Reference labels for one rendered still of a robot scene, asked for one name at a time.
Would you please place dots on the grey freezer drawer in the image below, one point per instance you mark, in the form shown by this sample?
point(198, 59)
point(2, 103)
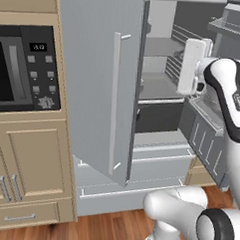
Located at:
point(155, 172)
point(121, 205)

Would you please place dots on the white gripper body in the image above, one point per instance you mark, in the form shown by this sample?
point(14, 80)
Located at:
point(191, 67)

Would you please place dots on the grey left fridge door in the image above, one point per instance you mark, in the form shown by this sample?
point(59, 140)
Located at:
point(91, 77)

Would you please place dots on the grey fridge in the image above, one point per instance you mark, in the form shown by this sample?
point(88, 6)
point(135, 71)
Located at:
point(160, 81)

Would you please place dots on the tan base cabinet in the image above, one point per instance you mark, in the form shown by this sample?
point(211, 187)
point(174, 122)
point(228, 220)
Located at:
point(202, 174)

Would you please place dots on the black microwave oven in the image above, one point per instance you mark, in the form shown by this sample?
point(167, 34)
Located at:
point(26, 69)

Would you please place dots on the tan cupboard drawer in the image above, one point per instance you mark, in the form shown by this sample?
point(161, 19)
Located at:
point(23, 216)

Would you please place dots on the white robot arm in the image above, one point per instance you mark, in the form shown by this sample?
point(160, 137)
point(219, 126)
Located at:
point(176, 208)

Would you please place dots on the dark fridge crisper drawer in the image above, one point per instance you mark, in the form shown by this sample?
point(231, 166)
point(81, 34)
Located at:
point(158, 117)

